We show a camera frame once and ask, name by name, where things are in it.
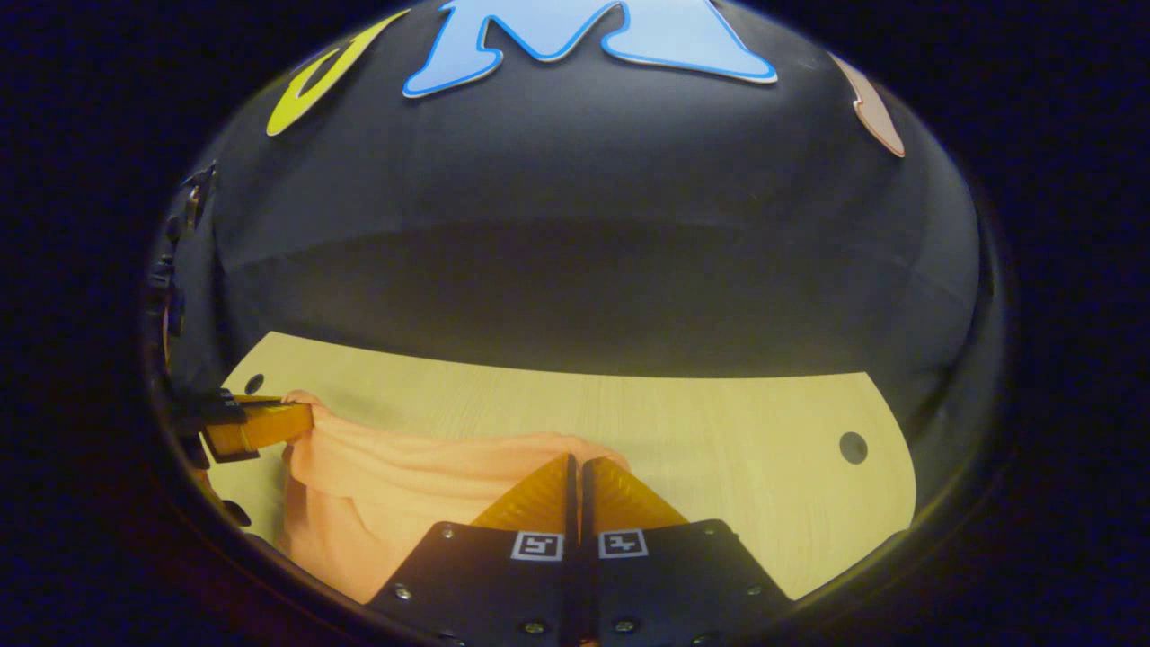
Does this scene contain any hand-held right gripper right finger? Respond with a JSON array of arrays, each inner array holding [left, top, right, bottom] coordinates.
[[580, 456, 797, 647]]

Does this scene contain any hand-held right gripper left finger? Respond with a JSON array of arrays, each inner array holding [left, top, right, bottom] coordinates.
[[364, 452, 577, 647]]

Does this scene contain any orange T-shirt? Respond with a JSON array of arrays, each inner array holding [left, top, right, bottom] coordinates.
[[275, 389, 632, 606]]

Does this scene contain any black backdrop cloth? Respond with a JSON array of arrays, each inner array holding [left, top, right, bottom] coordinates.
[[146, 0, 1000, 540]]

